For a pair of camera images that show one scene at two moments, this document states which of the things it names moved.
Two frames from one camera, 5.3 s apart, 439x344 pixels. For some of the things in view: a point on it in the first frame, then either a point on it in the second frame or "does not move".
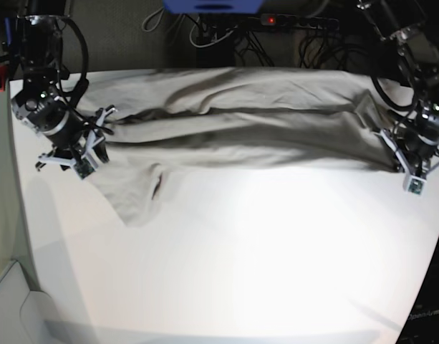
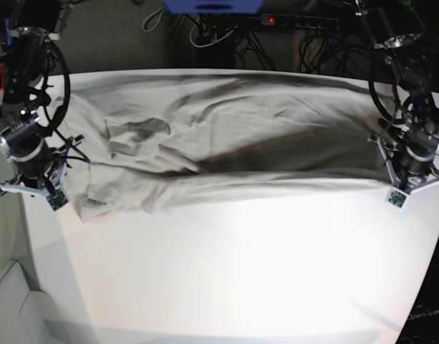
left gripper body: (79, 151) to (48, 183)
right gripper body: (415, 165) to (411, 184)
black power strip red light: (298, 21) does not move
